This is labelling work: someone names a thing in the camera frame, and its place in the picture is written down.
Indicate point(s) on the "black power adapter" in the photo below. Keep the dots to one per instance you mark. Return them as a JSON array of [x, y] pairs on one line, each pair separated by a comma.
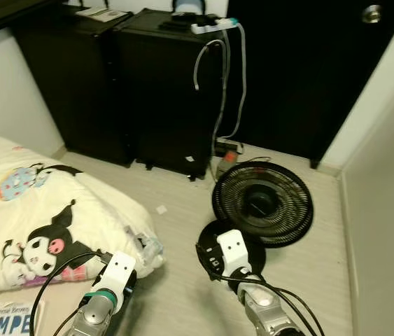
[[228, 147]]

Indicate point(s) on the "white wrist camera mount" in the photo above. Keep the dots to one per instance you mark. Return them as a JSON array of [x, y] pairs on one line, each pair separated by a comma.
[[116, 269], [233, 252]]

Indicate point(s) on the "white power strip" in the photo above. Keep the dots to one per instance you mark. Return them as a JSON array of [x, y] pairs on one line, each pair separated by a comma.
[[210, 28]]

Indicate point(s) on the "black floor fan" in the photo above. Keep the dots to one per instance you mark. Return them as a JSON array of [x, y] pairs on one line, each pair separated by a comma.
[[263, 203]]

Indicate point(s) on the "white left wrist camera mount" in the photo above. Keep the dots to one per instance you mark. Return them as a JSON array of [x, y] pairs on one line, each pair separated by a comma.
[[116, 269]]

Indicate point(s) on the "dark wardrobe door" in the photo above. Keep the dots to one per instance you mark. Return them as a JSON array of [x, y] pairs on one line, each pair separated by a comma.
[[301, 77]]

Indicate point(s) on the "mattress with cream sheet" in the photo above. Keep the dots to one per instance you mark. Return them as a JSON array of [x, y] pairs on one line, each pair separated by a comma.
[[57, 308]]

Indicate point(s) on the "round metal door knob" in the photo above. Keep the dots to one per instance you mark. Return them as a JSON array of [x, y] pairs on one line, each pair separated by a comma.
[[371, 13]]

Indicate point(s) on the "blue and white object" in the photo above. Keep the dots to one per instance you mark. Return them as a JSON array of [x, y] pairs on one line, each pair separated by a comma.
[[186, 7]]

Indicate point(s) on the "cream cartoon print blanket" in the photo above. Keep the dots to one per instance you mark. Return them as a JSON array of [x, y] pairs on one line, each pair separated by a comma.
[[43, 203]]

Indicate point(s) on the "dark desk top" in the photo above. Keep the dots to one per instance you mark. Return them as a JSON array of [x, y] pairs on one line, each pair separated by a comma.
[[1, 14]]

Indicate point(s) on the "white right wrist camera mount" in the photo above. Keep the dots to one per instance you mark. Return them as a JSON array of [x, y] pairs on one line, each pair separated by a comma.
[[233, 252]]

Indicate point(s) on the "white book with blue letters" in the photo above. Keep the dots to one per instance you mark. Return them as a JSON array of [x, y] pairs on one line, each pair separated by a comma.
[[8, 323]]

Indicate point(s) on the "flat white box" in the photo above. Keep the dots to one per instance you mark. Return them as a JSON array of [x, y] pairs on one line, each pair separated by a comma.
[[102, 13]]

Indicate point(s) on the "black cabinet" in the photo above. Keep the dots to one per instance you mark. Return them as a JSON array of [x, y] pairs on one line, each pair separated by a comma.
[[71, 84], [169, 98]]

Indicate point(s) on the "small white paper scrap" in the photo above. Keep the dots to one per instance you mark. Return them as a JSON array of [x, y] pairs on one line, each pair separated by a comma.
[[162, 209]]

